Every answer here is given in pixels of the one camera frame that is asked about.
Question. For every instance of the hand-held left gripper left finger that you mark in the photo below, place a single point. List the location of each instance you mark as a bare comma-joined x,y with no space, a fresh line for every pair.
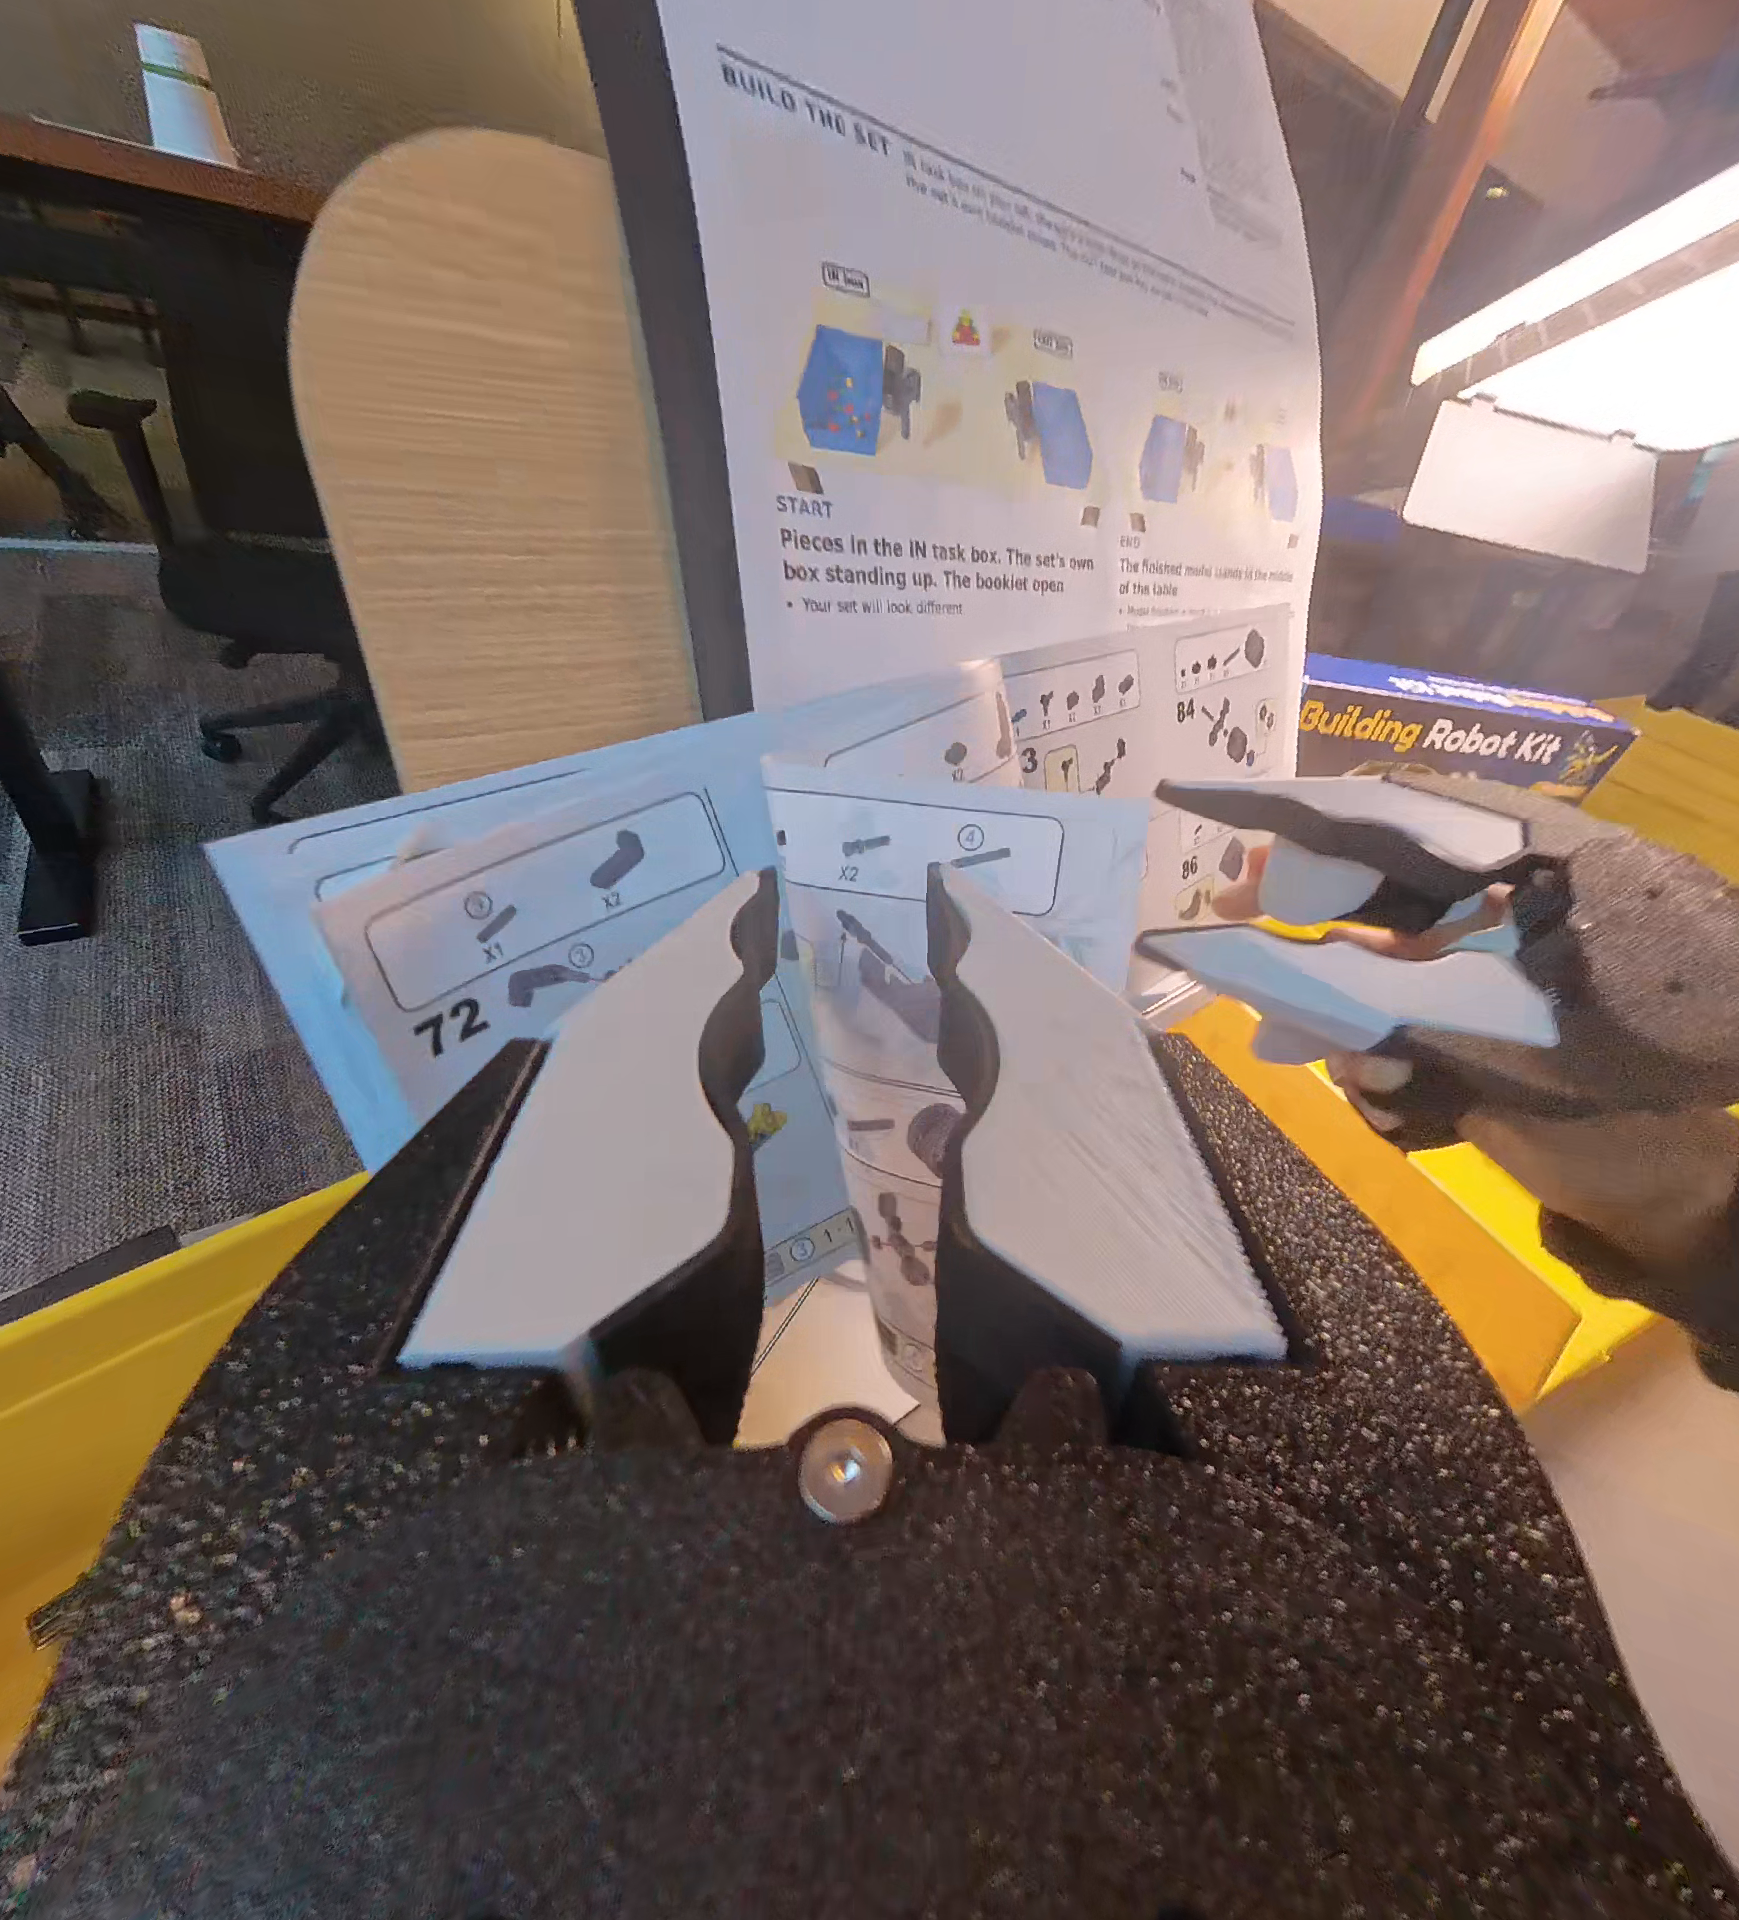
615,1184

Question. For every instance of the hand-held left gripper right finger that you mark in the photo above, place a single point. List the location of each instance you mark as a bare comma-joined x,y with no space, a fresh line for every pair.
1094,1184

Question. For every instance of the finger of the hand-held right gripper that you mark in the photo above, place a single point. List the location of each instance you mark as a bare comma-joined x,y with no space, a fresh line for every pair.
1377,986
1435,840

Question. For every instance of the instruction booklet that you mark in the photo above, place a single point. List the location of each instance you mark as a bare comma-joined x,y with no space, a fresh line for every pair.
586,885

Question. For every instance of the grey desk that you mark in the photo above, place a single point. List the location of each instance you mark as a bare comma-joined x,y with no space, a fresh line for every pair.
1706,1573

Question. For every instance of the person's right hand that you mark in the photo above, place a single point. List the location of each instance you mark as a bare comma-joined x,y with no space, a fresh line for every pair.
1606,1169

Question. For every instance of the blue cardboard box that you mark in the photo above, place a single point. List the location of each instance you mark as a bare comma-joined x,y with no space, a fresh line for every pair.
1453,733

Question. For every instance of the yellow plastic bin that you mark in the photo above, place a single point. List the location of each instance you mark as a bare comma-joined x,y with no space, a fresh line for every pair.
60,1426
1453,1245

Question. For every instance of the white storage box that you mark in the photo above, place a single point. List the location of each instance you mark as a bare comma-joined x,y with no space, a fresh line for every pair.
1528,476

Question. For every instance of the black office chair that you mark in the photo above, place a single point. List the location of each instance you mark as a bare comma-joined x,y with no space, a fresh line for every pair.
254,585

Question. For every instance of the wood grain rounded panel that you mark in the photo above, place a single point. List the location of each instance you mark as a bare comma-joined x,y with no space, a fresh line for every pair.
477,449

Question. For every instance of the white instruction sheet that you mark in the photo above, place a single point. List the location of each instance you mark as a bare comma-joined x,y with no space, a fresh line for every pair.
960,180

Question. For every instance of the black upright panel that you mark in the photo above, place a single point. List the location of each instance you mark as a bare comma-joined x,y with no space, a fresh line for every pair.
657,298

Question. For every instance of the brown wooden table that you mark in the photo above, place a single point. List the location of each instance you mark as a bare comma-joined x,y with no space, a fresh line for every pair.
60,166

